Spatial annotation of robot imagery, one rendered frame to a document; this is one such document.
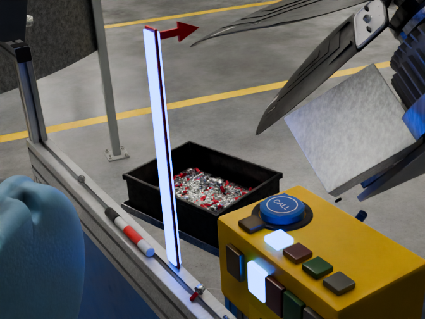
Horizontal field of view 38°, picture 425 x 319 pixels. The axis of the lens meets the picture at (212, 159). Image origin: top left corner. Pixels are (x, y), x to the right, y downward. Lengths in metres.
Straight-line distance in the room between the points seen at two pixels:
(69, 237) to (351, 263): 0.28
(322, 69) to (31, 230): 0.83
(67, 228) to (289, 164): 2.69
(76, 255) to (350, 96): 0.66
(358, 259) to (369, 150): 0.39
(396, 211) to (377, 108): 1.75
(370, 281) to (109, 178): 2.50
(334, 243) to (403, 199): 2.19
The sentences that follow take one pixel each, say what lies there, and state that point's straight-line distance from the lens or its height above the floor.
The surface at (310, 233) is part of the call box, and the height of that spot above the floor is 1.07.
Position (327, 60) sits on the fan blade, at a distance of 1.04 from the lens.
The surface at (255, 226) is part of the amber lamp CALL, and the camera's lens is 0.54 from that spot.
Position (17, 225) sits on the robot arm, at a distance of 0.24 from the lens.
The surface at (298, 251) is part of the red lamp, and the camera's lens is 0.51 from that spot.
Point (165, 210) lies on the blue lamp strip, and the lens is 0.81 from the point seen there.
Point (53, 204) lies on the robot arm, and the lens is 0.26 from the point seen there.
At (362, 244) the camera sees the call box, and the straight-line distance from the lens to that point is 0.53.
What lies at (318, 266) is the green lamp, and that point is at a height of 1.08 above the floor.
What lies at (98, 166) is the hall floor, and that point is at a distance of 3.06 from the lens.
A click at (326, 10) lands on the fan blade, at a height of 1.19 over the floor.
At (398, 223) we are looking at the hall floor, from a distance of 2.55.
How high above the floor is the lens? 1.37
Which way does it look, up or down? 27 degrees down
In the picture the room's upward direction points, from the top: 3 degrees counter-clockwise
